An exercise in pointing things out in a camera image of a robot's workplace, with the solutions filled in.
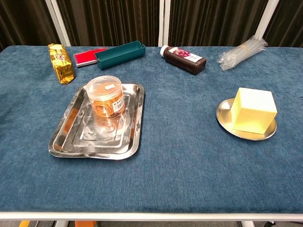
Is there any rectangular steel tray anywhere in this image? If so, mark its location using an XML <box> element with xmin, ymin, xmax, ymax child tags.
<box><xmin>48</xmin><ymin>82</ymin><xmax>145</xmax><ymax>161</ymax></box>

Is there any dark juice bottle white cap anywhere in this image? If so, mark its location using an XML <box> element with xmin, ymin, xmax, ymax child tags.
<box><xmin>160</xmin><ymin>45</ymin><xmax>207</xmax><ymax>76</ymax></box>

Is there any gold foil snack packet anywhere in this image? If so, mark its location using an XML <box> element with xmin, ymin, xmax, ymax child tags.
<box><xmin>47</xmin><ymin>43</ymin><xmax>76</xmax><ymax>85</ymax></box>

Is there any blue tablecloth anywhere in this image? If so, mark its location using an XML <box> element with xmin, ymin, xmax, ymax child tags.
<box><xmin>0</xmin><ymin>45</ymin><xmax>303</xmax><ymax>213</ymax></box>

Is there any teal rectangular plastic box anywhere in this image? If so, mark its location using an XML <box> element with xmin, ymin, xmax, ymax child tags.
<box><xmin>94</xmin><ymin>40</ymin><xmax>147</xmax><ymax>70</ymax></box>

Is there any white table frame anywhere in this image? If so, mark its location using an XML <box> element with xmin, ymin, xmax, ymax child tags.
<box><xmin>0</xmin><ymin>211</ymin><xmax>303</xmax><ymax>227</ymax></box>

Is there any dark brown curtain panel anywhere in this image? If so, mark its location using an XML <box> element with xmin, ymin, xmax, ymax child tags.
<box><xmin>56</xmin><ymin>0</ymin><xmax>161</xmax><ymax>47</ymax></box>
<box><xmin>168</xmin><ymin>0</ymin><xmax>270</xmax><ymax>47</ymax></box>
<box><xmin>264</xmin><ymin>0</ymin><xmax>303</xmax><ymax>48</ymax></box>
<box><xmin>0</xmin><ymin>0</ymin><xmax>61</xmax><ymax>52</ymax></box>

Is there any white frame post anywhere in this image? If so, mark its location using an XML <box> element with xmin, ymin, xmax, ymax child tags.
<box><xmin>45</xmin><ymin>0</ymin><xmax>71</xmax><ymax>47</ymax></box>
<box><xmin>254</xmin><ymin>0</ymin><xmax>280</xmax><ymax>41</ymax></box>
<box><xmin>158</xmin><ymin>0</ymin><xmax>171</xmax><ymax>47</ymax></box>

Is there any clear jar of rubber bands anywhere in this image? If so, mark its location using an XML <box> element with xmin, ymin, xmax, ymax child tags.
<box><xmin>85</xmin><ymin>75</ymin><xmax>126</xmax><ymax>118</ymax></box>

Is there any red flat ink pad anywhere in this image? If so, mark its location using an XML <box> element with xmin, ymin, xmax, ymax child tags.
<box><xmin>73</xmin><ymin>47</ymin><xmax>108</xmax><ymax>68</ymax></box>

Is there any yellow cube block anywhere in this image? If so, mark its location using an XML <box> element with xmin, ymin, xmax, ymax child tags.
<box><xmin>231</xmin><ymin>87</ymin><xmax>278</xmax><ymax>136</ymax></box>

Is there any round steel plate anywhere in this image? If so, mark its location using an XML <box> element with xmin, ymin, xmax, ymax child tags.
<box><xmin>215</xmin><ymin>98</ymin><xmax>277</xmax><ymax>141</ymax></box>

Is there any orange box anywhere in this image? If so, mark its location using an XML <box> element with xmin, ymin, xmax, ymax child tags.
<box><xmin>75</xmin><ymin>220</ymin><xmax>97</xmax><ymax>227</ymax></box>

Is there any bundle of clear plastic straws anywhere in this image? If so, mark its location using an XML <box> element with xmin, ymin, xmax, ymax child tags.
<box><xmin>217</xmin><ymin>35</ymin><xmax>269</xmax><ymax>71</ymax></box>

